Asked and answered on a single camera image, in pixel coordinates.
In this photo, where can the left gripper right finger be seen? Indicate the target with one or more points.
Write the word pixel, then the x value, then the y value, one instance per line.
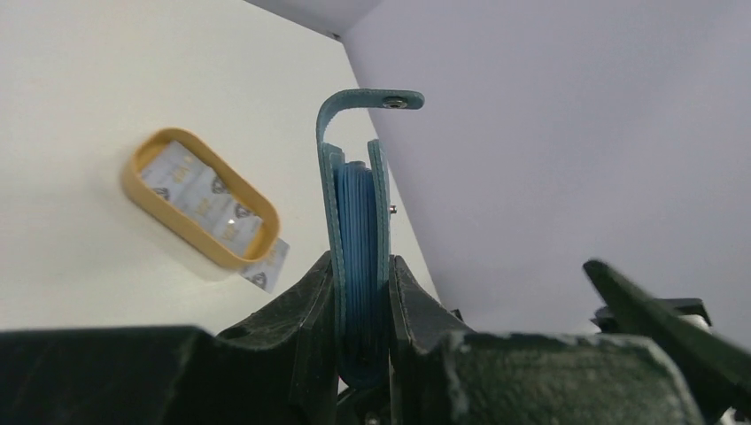
pixel 445 372

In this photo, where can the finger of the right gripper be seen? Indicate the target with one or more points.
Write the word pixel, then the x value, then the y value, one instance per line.
pixel 716 370

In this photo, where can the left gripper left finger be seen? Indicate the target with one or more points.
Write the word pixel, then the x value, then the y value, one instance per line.
pixel 277 366

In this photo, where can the blue leather card holder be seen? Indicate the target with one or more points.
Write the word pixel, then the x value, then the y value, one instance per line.
pixel 358 209

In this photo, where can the yellow oval tray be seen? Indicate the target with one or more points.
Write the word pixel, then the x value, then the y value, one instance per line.
pixel 202 240

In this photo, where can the loose silver card on table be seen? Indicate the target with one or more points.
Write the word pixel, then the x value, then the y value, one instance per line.
pixel 265 273

